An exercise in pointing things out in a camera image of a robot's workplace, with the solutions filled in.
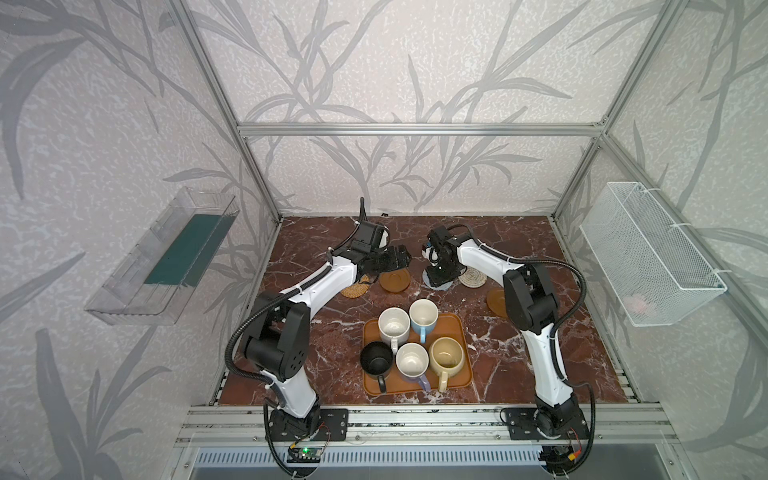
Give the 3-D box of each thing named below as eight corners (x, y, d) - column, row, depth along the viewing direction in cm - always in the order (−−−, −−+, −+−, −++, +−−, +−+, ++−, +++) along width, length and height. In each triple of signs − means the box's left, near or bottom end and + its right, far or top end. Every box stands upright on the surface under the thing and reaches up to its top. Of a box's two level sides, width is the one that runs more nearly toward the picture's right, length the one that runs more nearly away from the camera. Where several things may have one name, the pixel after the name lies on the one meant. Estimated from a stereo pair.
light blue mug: (409, 350, 88) (410, 335, 80) (409, 315, 95) (410, 298, 87) (436, 350, 88) (440, 335, 80) (434, 315, 95) (437, 298, 87)
